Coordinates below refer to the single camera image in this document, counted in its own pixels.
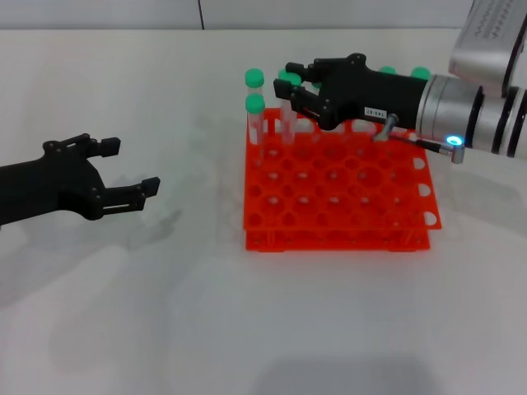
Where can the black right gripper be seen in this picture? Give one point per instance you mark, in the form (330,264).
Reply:
(370,94)

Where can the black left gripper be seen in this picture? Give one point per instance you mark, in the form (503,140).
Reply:
(49,185)

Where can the clear tube with green cap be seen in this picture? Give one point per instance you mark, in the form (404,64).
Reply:
(254,77)
(421,73)
(388,70)
(288,123)
(317,85)
(282,74)
(255,103)

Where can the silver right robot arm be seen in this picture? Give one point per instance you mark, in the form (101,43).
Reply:
(465,111)

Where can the orange test tube rack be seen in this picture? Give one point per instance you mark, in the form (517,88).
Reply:
(329,214)

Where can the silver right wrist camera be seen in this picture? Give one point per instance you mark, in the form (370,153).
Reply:
(486,41)

